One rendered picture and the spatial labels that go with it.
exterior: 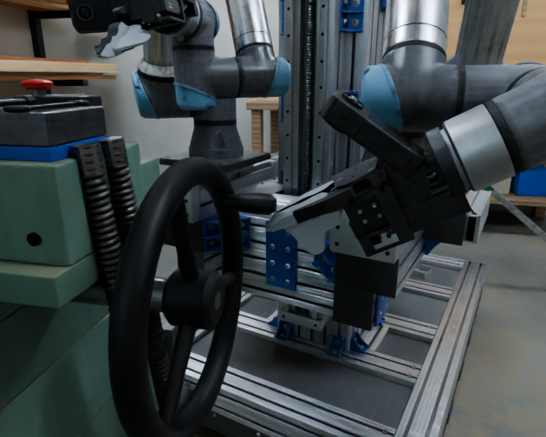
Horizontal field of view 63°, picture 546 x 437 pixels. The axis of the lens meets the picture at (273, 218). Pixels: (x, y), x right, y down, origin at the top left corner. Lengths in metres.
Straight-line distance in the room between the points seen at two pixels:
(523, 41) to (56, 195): 3.59
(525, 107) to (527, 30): 3.36
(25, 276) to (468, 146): 0.40
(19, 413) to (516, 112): 0.57
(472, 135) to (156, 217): 0.28
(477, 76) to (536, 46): 3.28
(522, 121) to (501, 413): 1.36
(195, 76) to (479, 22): 0.50
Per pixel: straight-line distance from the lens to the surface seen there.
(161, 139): 4.27
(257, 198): 0.49
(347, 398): 1.30
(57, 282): 0.42
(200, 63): 0.83
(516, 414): 1.74
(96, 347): 0.67
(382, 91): 0.53
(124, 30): 0.67
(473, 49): 0.93
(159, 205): 0.36
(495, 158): 0.45
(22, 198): 0.43
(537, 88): 0.46
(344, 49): 1.20
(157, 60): 1.14
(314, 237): 0.49
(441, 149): 0.45
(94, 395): 0.69
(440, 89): 0.53
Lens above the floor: 1.03
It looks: 18 degrees down
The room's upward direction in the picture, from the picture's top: straight up
